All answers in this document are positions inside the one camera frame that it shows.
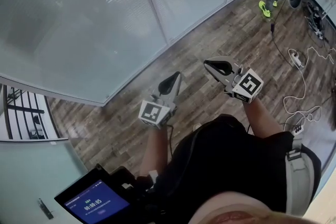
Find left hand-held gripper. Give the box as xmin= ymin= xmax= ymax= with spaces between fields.
xmin=138 ymin=71 xmax=183 ymax=130

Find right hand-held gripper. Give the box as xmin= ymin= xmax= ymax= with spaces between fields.
xmin=203 ymin=56 xmax=264 ymax=104

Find person's left forearm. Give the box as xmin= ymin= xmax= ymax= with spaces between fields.
xmin=139 ymin=125 xmax=172 ymax=179

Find person's right forearm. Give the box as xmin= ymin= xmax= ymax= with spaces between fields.
xmin=243 ymin=98 xmax=285 ymax=137

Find person's black shirt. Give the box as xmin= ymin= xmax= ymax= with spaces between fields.
xmin=136 ymin=114 xmax=322 ymax=224

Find small white power strip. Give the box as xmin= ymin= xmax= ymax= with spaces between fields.
xmin=292 ymin=124 xmax=306 ymax=135

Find person's face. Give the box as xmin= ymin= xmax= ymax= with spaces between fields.
xmin=187 ymin=191 xmax=302 ymax=224

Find black phone with blue screen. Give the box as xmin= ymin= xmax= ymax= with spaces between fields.
xmin=54 ymin=167 xmax=131 ymax=224

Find black metal railing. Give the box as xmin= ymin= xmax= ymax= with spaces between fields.
xmin=2 ymin=85 xmax=59 ymax=140

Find frosted glass door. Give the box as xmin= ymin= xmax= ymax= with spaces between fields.
xmin=0 ymin=138 xmax=90 ymax=224

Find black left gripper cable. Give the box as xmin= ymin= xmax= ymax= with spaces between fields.
xmin=167 ymin=124 xmax=175 ymax=156

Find white power strip with cables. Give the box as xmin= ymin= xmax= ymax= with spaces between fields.
xmin=282 ymin=47 xmax=336 ymax=124

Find grey metal partition post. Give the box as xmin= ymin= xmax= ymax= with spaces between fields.
xmin=132 ymin=0 xmax=176 ymax=46

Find black phone mount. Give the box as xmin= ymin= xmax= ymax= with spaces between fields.
xmin=104 ymin=164 xmax=163 ymax=224

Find grey backpack strap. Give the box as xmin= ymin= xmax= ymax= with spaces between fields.
xmin=285 ymin=136 xmax=316 ymax=215

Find metal door handle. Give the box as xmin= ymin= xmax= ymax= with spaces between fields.
xmin=37 ymin=198 xmax=55 ymax=220

